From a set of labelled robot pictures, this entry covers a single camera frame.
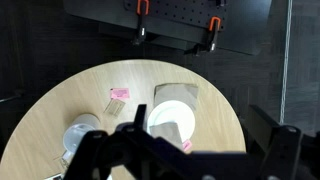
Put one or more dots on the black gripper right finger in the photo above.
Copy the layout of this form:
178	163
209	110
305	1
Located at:
280	146

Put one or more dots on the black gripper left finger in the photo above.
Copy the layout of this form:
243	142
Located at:
100	150

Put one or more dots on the small tan packet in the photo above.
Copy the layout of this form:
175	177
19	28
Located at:
63	162

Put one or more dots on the brown sugar packet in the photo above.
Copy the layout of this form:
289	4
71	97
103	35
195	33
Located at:
114	107

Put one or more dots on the pink sweetener packet with print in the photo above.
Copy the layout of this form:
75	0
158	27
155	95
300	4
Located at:
120	93

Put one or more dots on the large white plate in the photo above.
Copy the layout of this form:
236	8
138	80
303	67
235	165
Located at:
170	113

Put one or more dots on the small pink packet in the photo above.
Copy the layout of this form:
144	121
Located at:
187	145

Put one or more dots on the black robot cart top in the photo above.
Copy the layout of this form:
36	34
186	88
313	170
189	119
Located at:
246	26

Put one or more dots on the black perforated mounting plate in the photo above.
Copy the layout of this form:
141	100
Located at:
180	11

